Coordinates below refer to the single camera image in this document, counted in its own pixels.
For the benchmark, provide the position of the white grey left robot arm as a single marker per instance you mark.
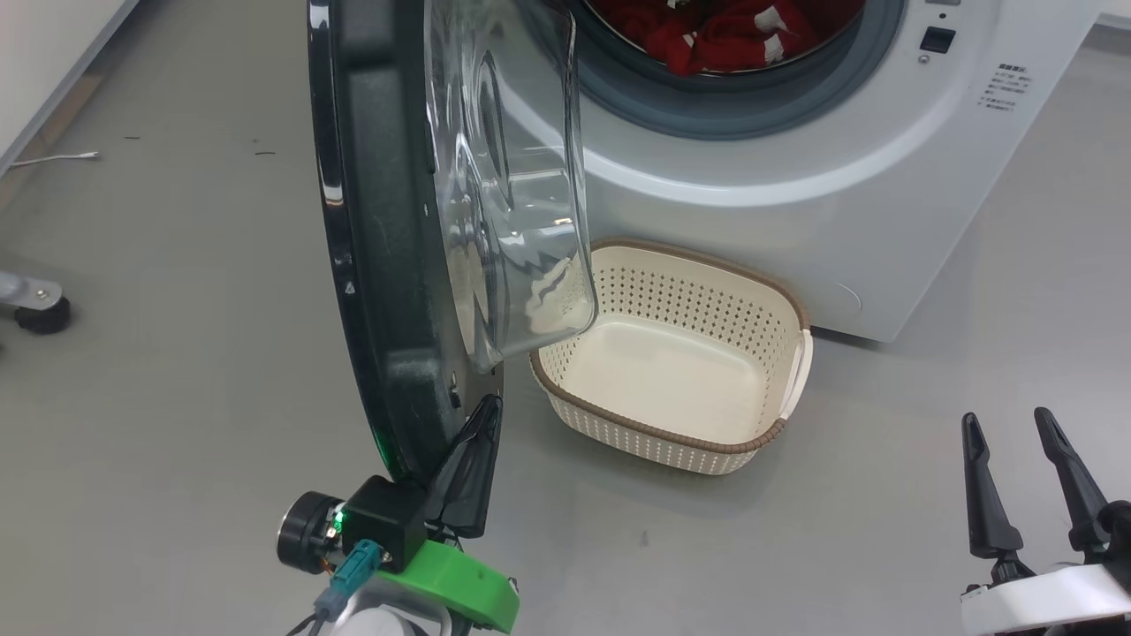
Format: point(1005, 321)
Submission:
point(380, 623)

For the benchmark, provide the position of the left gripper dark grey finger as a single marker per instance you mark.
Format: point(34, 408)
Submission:
point(466, 477)

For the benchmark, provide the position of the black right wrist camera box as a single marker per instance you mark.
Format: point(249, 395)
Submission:
point(1118, 539)

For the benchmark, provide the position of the grey leg with black caster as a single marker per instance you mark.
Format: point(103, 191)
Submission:
point(42, 314)

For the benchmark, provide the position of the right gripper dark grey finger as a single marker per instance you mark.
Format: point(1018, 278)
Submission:
point(1074, 486)
point(990, 512)

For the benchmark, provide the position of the black washing machine door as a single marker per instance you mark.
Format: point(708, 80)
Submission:
point(389, 221)

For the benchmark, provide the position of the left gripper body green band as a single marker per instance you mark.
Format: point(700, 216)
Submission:
point(459, 587)

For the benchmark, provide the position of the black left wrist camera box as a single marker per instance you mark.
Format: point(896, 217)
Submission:
point(384, 521)

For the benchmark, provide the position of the white front-load washing machine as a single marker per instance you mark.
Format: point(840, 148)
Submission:
point(795, 221)

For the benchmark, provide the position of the cream perforated laundry basket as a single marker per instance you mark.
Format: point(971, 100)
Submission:
point(671, 371)

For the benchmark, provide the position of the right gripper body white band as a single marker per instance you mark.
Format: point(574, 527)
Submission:
point(1051, 601)

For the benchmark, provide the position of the red and white garment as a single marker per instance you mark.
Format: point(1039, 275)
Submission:
point(724, 44)

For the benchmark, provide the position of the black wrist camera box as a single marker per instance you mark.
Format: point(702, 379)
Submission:
point(384, 521)
point(1118, 539)

